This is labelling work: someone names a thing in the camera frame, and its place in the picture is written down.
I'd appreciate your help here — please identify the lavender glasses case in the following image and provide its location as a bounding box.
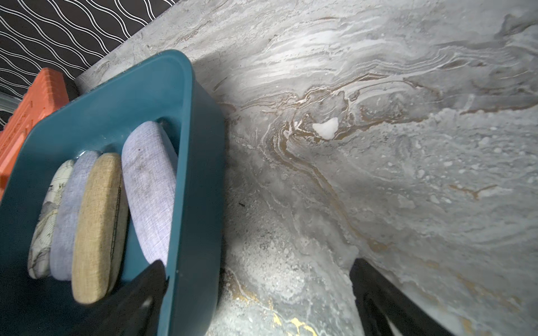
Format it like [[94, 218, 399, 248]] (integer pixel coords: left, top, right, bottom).
[[50, 151, 100, 281]]

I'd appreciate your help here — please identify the orange plastic tool case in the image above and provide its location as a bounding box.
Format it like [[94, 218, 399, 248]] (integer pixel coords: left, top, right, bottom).
[[1, 68, 69, 193]]

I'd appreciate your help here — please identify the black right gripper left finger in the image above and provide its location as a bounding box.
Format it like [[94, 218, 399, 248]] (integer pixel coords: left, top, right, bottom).
[[64, 260, 168, 335]]

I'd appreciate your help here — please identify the marble print glasses case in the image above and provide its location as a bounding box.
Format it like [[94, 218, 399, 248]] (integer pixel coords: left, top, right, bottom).
[[27, 160, 75, 279]]

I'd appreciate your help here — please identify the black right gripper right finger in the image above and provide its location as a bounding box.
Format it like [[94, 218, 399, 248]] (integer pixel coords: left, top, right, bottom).
[[350, 258, 452, 335]]

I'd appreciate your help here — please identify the tan fabric glasses case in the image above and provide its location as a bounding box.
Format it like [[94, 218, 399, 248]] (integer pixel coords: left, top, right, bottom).
[[71, 153, 129, 305]]

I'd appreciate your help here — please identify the purple glasses case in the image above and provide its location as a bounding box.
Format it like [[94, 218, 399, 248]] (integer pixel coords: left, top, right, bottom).
[[121, 121, 178, 264]]

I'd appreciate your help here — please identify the teal plastic storage box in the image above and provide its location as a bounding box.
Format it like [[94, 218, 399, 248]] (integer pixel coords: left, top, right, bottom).
[[1, 50, 225, 335]]

